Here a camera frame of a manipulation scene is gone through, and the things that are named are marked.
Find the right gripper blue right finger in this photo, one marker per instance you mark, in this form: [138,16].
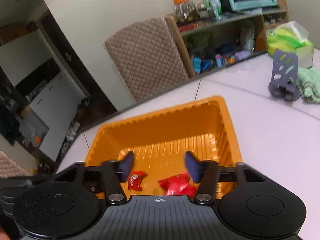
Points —
[205,174]

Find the large red snack packet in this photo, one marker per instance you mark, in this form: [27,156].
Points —
[178,185]

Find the orange plastic tray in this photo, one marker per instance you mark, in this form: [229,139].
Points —
[160,139]

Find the small red candy packet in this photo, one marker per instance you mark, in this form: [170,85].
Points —
[135,180]

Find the wooden shelf unit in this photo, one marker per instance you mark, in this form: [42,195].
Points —
[224,32]

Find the beige quilted chair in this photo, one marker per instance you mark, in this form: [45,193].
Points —
[146,57]
[9,168]

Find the grey phone stand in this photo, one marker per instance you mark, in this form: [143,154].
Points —
[283,84]

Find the orange lid glass jar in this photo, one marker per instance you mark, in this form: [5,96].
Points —
[185,11]

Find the near beige quilted chair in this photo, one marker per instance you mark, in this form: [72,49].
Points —
[9,168]

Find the green folded cloth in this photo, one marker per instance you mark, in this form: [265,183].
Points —
[308,84]

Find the white cabinet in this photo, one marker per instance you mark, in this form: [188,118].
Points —
[51,108]

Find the green tissue pack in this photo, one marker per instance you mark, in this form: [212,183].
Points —
[291,37]

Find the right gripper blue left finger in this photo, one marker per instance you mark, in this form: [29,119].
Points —
[115,172]

